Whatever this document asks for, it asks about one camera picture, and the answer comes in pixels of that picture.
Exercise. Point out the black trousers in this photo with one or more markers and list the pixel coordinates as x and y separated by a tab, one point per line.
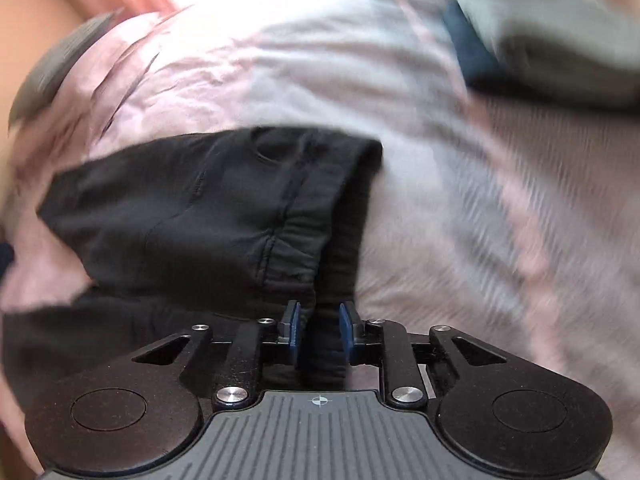
213	228

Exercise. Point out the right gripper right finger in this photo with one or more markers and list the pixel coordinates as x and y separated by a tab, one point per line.
391	349

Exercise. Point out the pink and grey quilt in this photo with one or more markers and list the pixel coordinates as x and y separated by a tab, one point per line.
515	220

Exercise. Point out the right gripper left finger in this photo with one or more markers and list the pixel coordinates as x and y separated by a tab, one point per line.
257	344

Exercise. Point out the folded grey garment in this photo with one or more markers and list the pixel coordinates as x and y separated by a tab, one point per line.
578	53

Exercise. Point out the folded navy garment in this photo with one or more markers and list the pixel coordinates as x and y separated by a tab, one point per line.
480	69

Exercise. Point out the grey checked pillow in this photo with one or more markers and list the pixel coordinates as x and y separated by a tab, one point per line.
40	85

